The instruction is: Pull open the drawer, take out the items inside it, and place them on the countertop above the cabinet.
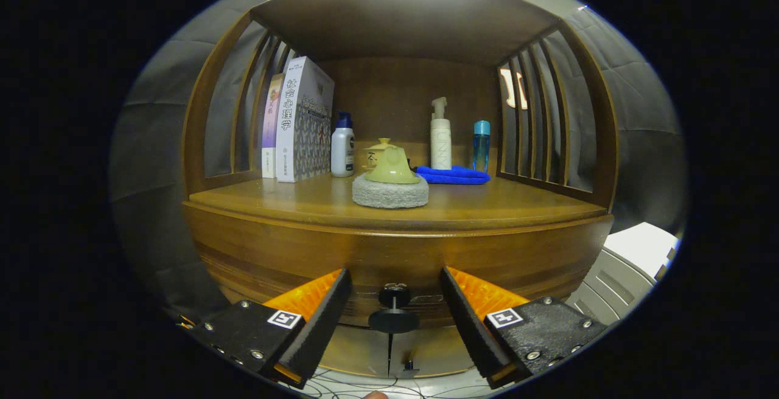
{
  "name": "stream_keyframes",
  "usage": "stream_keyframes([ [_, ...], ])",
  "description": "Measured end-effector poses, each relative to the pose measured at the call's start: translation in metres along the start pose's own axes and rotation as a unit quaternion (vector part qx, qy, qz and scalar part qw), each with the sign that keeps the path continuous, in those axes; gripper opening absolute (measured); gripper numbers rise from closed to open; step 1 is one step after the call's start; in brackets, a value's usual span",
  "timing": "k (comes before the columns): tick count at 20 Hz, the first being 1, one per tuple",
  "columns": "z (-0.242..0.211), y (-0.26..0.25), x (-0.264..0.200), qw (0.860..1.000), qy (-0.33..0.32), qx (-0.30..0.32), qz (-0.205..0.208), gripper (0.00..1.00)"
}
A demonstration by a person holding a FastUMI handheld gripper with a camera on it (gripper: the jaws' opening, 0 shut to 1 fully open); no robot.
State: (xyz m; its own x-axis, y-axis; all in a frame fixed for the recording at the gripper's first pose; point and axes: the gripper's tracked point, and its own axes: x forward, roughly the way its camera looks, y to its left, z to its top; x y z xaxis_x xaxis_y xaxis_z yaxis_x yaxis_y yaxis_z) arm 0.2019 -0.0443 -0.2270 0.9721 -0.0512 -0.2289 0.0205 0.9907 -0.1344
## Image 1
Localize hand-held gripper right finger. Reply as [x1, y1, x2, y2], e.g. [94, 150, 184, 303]
[441, 266, 609, 390]

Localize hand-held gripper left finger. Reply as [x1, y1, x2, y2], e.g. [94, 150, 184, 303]
[186, 268, 352, 389]

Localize black drawer knob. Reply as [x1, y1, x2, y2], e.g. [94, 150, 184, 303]
[369, 283, 421, 334]

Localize brown wooden drawer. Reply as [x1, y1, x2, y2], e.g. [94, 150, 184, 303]
[183, 201, 614, 330]

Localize green handled scrub brush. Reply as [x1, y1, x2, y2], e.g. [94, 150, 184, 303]
[352, 147, 430, 209]

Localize wooden cabinet door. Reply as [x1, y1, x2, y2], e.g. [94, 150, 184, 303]
[320, 325, 390, 378]
[389, 326, 481, 378]

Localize wooden countertop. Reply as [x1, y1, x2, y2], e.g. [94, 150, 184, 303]
[189, 174, 609, 232]

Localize brown wooden cabinet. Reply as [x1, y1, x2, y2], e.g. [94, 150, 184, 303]
[181, 0, 620, 380]

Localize folded blue cloth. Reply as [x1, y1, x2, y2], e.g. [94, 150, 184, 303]
[416, 165, 491, 186]

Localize white bottle blue cap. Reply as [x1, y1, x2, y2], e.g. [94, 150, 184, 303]
[330, 112, 355, 178]

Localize clear blue bottle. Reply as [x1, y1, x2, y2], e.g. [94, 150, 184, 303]
[473, 120, 491, 173]

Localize yellow lidded teacup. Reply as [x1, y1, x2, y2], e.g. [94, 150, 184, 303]
[363, 137, 397, 172]

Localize white pump bottle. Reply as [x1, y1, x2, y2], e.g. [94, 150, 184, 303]
[430, 97, 453, 170]

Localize thick white book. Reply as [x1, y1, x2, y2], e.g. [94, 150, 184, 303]
[275, 56, 335, 183]

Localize white plastic storage unit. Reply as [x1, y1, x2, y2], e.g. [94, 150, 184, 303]
[566, 223, 681, 327]

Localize thin purple book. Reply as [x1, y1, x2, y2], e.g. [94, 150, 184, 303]
[262, 72, 285, 179]

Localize black floor cables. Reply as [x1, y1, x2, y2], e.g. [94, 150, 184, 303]
[304, 367, 494, 399]

